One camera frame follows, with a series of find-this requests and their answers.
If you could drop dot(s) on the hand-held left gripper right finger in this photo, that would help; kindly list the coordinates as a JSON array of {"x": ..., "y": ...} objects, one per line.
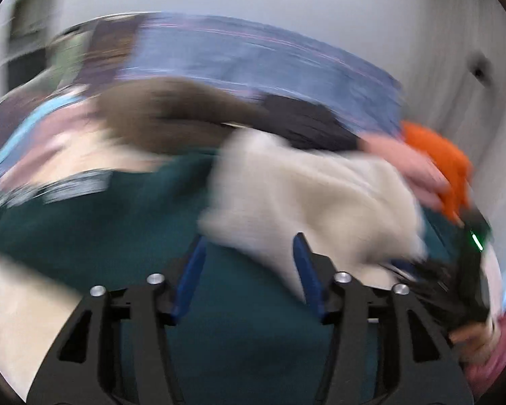
[{"x": 308, "y": 274}]

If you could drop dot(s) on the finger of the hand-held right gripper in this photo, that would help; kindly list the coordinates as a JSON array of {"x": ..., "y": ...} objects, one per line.
[{"x": 421, "y": 278}]

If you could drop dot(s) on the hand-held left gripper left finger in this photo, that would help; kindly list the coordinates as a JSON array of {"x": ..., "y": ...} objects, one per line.
[{"x": 189, "y": 276}]

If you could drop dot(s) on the cream white cloth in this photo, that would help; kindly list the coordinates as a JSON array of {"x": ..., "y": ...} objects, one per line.
[{"x": 320, "y": 202}]

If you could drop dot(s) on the dark green garment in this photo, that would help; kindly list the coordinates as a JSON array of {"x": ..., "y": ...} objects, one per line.
[{"x": 244, "y": 346}]

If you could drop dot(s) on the person's right forearm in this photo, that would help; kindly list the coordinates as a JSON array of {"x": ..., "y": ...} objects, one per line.
[{"x": 501, "y": 354}]

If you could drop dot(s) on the person's right hand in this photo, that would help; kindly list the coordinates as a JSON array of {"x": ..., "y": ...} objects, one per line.
[{"x": 474, "y": 341}]

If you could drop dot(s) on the folded orange cloth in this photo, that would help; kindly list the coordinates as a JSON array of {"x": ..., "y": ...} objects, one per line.
[{"x": 447, "y": 164}]

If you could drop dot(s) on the folded pink cloth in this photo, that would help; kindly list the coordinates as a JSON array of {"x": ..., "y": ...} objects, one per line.
[{"x": 405, "y": 164}]

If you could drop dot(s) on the black cloth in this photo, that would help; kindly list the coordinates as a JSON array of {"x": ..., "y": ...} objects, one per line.
[{"x": 308, "y": 124}]

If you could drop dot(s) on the brown cloth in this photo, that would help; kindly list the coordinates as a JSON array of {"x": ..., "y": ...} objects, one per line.
[{"x": 168, "y": 114}]

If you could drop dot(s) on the blue plaid bed sheet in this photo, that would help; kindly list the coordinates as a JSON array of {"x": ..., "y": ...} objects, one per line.
[{"x": 253, "y": 59}]

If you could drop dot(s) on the green pillow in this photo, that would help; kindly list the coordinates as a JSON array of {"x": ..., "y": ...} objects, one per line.
[{"x": 67, "y": 59}]

